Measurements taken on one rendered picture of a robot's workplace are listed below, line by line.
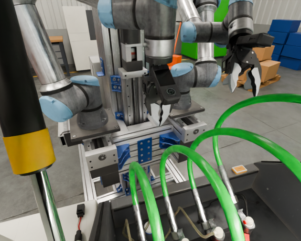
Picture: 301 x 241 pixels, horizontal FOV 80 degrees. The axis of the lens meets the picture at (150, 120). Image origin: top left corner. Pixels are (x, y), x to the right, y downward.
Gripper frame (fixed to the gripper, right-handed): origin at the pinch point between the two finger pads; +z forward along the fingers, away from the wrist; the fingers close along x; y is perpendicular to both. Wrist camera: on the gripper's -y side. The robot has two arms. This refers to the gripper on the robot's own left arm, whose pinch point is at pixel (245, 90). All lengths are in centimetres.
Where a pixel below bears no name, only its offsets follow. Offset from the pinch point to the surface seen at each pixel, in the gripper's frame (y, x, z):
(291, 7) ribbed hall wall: 336, -452, -491
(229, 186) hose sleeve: -0.7, 5.8, 27.7
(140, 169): -15.1, 31.6, 24.7
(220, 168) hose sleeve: 0.6, 7.5, 23.2
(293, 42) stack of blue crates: 313, -418, -338
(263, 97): -18.1, 11.6, 10.2
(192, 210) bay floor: 29, 1, 41
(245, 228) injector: -4.5, 4.2, 36.0
